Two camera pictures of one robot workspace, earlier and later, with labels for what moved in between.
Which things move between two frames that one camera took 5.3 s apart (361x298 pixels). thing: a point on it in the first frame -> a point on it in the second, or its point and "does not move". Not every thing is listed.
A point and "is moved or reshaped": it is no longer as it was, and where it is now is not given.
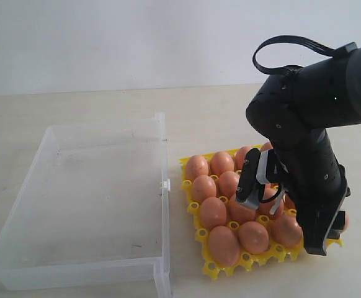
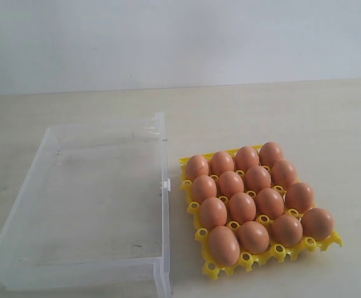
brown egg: x=239 y=213 does not move
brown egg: x=347 y=223 is moved or reshaped
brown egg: x=286 y=231 does not move
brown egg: x=221 y=162 does not move
